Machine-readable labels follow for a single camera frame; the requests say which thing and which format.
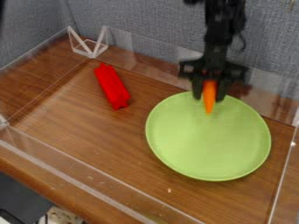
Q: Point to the red folded cloth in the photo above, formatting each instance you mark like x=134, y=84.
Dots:
x=112, y=86

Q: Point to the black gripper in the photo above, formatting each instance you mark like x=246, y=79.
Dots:
x=196, y=71

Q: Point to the orange toy carrot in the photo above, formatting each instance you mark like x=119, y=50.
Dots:
x=210, y=89

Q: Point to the green round plate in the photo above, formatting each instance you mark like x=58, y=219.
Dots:
x=213, y=147

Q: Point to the clear acrylic enclosure wall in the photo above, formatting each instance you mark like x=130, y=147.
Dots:
x=80, y=152

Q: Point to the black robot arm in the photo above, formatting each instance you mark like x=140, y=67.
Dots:
x=226, y=19

